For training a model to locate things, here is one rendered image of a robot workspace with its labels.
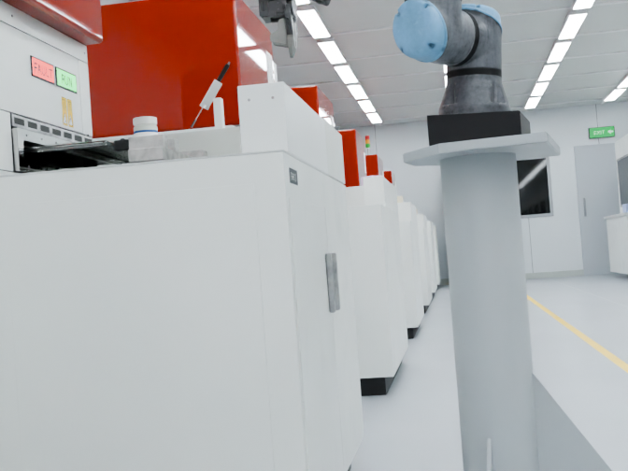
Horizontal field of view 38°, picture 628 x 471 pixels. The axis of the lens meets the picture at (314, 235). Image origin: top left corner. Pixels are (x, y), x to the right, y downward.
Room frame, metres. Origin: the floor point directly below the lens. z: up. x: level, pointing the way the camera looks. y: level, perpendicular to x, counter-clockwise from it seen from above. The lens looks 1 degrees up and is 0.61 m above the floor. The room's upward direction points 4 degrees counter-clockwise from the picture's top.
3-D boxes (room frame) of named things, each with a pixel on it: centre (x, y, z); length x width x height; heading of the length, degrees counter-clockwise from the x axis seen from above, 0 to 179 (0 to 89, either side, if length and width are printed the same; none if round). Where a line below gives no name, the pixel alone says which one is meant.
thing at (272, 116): (2.04, 0.04, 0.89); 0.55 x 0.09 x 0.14; 171
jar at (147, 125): (2.67, 0.47, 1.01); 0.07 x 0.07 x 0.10
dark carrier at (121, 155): (2.19, 0.59, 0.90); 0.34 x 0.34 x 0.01; 81
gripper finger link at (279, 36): (2.15, 0.04, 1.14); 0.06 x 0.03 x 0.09; 81
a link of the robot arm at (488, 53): (1.92, -0.36, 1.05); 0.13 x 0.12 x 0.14; 134
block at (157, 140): (2.01, 0.35, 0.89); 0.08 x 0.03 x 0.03; 81
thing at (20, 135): (2.18, 0.60, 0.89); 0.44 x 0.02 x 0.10; 171
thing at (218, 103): (2.38, 0.24, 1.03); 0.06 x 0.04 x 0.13; 81
